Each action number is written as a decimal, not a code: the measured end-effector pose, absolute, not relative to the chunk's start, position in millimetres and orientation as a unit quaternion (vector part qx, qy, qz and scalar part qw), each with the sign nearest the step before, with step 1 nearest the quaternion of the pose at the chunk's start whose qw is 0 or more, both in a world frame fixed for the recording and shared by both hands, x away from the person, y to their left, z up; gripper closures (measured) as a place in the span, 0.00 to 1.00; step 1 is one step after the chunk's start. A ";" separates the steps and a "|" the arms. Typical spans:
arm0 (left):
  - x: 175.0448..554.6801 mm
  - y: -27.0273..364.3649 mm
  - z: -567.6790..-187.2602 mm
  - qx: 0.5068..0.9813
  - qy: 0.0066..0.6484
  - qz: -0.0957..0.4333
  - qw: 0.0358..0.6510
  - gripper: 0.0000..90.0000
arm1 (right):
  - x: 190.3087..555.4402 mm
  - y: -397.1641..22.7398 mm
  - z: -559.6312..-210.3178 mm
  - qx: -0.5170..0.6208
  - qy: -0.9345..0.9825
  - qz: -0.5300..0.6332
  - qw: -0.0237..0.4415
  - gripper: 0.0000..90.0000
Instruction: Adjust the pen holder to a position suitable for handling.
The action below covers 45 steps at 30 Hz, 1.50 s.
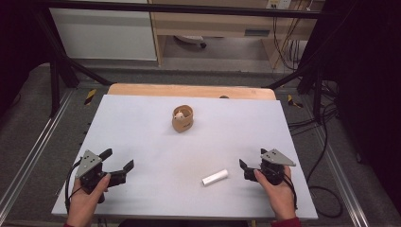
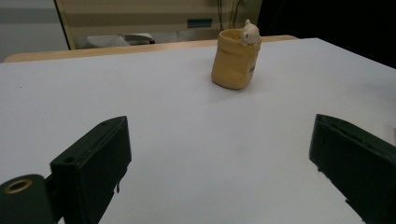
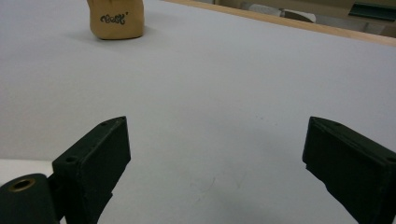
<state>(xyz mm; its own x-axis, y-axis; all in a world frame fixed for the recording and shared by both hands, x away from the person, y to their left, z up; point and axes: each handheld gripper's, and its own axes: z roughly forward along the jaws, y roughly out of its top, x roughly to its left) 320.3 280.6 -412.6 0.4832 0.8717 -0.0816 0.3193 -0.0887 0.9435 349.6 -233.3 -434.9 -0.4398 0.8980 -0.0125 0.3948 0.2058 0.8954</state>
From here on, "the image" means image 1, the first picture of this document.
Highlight person's left hand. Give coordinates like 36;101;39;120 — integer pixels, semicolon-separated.
65;172;113;225

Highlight brown paper cup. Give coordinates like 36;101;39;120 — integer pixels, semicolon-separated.
171;104;194;133

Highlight light wooden desk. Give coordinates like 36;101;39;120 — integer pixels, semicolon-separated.
148;0;326;68

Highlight aluminium floor rail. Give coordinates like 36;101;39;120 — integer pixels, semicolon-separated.
314;126;371;227
0;89;78;219

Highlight black floor cables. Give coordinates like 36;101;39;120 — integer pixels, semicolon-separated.
287;79;345;219

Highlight black metal frame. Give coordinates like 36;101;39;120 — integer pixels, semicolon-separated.
31;0;339;119

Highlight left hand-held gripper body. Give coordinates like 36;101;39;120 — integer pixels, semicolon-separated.
75;149;112;204

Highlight hanging desk cables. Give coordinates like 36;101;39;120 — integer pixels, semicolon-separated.
271;15;305;72

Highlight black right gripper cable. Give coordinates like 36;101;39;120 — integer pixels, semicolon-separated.
281;173;299;211

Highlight yellow black tape strip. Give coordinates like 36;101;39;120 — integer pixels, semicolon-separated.
287;94;305;109
83;88;97;107

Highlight person's right hand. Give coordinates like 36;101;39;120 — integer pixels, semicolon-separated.
253;166;298;221

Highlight white wall socket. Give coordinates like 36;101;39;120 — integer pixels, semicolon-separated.
266;0;293;10

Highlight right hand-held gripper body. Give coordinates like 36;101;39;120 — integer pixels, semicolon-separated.
252;148;297;186

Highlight white cabinet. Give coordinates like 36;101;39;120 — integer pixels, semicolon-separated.
49;8;158;61

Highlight white chair base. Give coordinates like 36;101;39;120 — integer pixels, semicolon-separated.
173;34;208;50

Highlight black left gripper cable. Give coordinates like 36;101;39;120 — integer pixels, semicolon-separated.
63;159;84;216

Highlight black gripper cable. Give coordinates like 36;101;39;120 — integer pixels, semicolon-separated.
63;159;84;216
281;173;299;211

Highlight white cylinder roll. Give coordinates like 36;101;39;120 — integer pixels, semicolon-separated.
201;168;230;187

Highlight wooden table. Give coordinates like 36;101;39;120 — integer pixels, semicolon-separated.
107;82;278;101

